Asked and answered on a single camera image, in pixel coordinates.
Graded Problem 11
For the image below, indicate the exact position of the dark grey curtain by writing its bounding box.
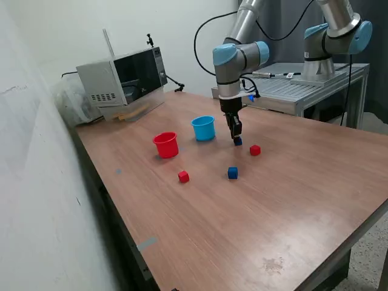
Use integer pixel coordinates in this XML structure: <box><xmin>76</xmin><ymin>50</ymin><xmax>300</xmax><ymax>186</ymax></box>
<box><xmin>236</xmin><ymin>0</ymin><xmax>388</xmax><ymax>125</ymax></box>

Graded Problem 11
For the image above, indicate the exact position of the grey tape strip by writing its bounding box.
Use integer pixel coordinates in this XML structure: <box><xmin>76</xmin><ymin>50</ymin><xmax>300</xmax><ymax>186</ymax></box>
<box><xmin>136</xmin><ymin>236</ymin><xmax>158</xmax><ymax>252</ymax></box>

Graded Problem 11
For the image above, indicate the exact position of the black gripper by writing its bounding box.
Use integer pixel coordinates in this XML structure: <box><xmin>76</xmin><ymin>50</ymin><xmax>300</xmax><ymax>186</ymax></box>
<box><xmin>219</xmin><ymin>96</ymin><xmax>243</xmax><ymax>140</ymax></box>

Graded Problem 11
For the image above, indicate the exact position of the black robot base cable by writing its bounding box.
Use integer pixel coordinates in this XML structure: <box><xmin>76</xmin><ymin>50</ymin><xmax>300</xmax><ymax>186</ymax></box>
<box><xmin>338</xmin><ymin>53</ymin><xmax>354</xmax><ymax>127</ymax></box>

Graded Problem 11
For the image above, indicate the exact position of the clear plastic bag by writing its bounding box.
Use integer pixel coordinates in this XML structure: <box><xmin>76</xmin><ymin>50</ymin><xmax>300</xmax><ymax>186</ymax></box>
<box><xmin>51</xmin><ymin>74</ymin><xmax>105</xmax><ymax>127</ymax></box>

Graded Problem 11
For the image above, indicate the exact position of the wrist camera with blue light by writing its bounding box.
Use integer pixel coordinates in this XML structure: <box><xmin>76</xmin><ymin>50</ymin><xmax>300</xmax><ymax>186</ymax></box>
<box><xmin>241</xmin><ymin>78</ymin><xmax>261</xmax><ymax>102</ymax></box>

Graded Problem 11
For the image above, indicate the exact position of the thin white rod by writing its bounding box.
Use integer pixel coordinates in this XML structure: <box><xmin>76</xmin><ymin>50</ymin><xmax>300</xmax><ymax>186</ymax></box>
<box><xmin>102</xmin><ymin>28</ymin><xmax>115</xmax><ymax>58</ymax></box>

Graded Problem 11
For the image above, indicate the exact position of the wooden stick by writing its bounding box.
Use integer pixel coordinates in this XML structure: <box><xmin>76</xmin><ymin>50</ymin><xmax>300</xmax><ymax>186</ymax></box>
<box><xmin>111</xmin><ymin>104</ymin><xmax>151</xmax><ymax>122</ymax></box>

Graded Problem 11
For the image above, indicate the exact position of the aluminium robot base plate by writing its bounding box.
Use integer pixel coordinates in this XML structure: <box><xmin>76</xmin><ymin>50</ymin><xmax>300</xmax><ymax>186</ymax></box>
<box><xmin>290</xmin><ymin>70</ymin><xmax>348</xmax><ymax>87</ymax></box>

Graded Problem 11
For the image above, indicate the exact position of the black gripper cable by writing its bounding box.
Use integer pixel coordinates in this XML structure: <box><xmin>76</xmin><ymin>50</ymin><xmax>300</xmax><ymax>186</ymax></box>
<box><xmin>193</xmin><ymin>0</ymin><xmax>316</xmax><ymax>76</ymax></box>

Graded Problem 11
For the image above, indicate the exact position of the aluminium robot base table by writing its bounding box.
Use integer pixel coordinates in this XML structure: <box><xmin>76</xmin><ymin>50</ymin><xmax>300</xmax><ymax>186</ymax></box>
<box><xmin>211</xmin><ymin>62</ymin><xmax>370</xmax><ymax>130</ymax></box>

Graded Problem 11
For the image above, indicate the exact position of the red plastic cup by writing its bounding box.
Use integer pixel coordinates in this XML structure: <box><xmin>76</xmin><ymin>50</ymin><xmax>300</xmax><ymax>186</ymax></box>
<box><xmin>152</xmin><ymin>131</ymin><xmax>179</xmax><ymax>159</ymax></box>

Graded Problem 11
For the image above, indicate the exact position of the blue plastic cup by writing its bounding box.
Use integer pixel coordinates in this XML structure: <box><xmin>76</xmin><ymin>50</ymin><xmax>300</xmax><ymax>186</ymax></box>
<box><xmin>190</xmin><ymin>115</ymin><xmax>216</xmax><ymax>142</ymax></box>

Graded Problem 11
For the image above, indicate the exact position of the silver microwave oven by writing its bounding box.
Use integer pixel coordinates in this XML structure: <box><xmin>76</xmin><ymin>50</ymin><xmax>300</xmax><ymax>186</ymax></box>
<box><xmin>75</xmin><ymin>47</ymin><xmax>169</xmax><ymax>107</ymax></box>

